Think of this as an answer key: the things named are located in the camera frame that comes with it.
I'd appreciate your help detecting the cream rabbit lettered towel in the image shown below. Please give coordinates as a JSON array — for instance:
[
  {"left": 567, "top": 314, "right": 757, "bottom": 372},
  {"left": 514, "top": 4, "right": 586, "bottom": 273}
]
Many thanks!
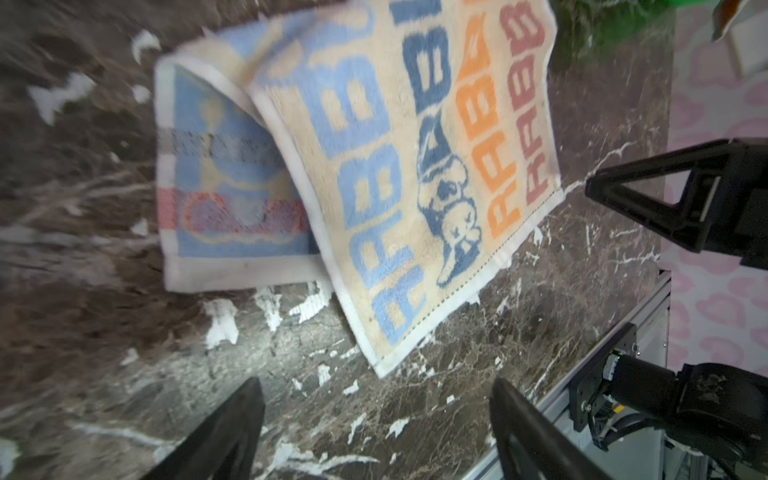
[{"left": 154, "top": 1, "right": 564, "bottom": 376}]

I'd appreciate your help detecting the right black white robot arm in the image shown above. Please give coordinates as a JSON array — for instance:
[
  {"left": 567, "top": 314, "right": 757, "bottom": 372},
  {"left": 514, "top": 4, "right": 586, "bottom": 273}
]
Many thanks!
[{"left": 585, "top": 138, "right": 767, "bottom": 471}]

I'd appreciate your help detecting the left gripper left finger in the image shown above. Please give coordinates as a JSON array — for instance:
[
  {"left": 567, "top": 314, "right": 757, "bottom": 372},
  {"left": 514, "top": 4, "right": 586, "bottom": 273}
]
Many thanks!
[{"left": 143, "top": 377, "right": 265, "bottom": 480}]

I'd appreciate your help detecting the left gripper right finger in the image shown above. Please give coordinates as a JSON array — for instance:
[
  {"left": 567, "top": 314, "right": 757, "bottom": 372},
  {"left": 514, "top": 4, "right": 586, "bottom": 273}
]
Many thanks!
[{"left": 489, "top": 378, "right": 609, "bottom": 480}]

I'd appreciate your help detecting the green plastic basket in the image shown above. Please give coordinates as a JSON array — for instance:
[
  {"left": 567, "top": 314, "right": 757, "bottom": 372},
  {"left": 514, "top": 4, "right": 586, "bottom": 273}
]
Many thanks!
[{"left": 550, "top": 0, "right": 701, "bottom": 70}]

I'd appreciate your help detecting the aluminium front rail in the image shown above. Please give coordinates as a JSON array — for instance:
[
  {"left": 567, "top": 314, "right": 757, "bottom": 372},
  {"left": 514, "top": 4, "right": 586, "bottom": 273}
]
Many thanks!
[{"left": 465, "top": 272, "right": 671, "bottom": 479}]

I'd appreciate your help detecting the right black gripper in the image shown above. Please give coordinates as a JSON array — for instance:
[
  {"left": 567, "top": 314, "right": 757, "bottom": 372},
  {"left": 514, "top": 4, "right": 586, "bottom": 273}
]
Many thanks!
[{"left": 585, "top": 138, "right": 767, "bottom": 270}]

